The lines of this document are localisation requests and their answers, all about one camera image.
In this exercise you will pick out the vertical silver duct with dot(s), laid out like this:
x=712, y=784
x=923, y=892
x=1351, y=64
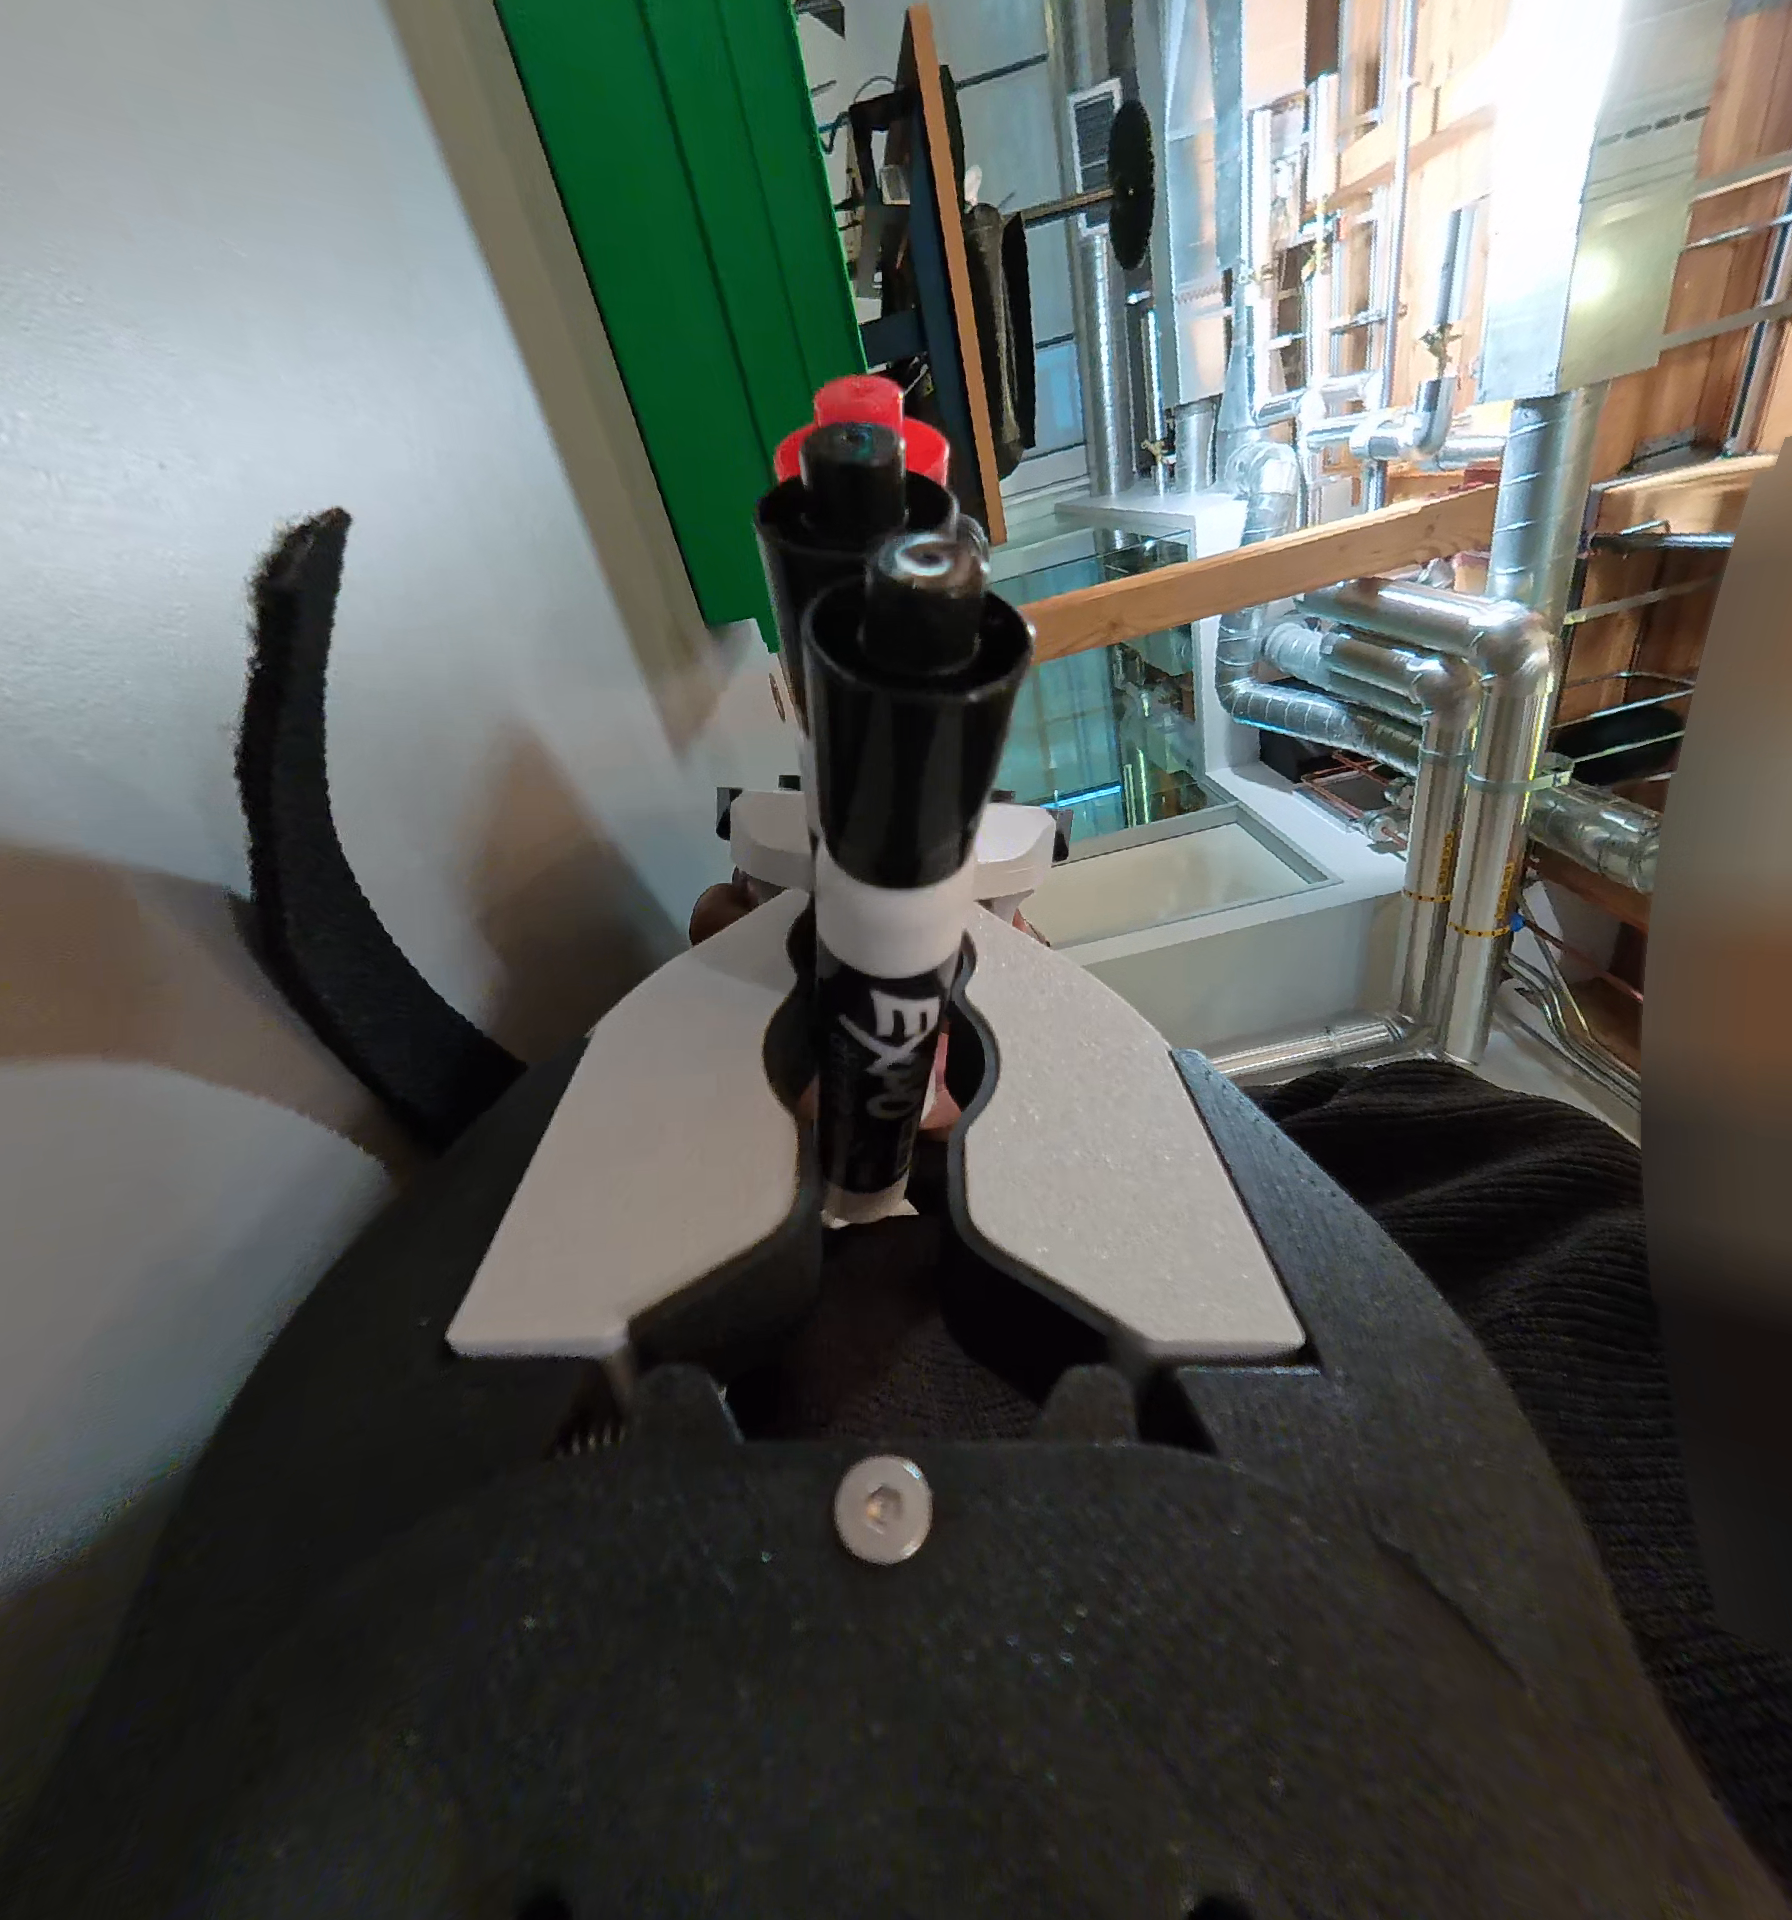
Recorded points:
x=1099, y=345

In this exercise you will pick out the red dry-erase marker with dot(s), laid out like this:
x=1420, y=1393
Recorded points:
x=854, y=403

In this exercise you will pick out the person's right hand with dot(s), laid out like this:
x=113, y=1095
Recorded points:
x=724, y=906

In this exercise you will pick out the person's black sweater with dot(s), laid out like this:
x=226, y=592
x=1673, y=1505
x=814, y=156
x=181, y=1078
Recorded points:
x=1512, y=1274

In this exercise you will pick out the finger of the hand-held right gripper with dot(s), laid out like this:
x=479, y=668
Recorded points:
x=1016, y=855
x=777, y=836

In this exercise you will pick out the silver ducts bundle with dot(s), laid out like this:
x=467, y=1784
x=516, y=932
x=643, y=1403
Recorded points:
x=1332, y=689

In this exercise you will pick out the wooden handrail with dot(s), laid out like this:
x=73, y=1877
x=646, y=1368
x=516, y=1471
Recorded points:
x=1286, y=561

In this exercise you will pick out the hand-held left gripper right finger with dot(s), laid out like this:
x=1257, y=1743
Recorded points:
x=1121, y=1170

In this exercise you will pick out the shiny steel pipe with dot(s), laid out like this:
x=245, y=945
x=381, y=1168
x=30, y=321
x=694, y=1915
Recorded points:
x=1517, y=750

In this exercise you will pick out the black dry-erase marker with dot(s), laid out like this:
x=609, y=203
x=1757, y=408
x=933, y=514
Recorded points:
x=897, y=750
x=851, y=465

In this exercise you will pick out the black round fan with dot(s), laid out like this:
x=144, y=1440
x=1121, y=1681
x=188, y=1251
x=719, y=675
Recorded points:
x=1132, y=179

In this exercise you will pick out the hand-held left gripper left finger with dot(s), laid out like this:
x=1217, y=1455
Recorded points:
x=641, y=1185

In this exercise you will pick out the green plastic bin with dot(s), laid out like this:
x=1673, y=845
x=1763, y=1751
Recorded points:
x=656, y=226

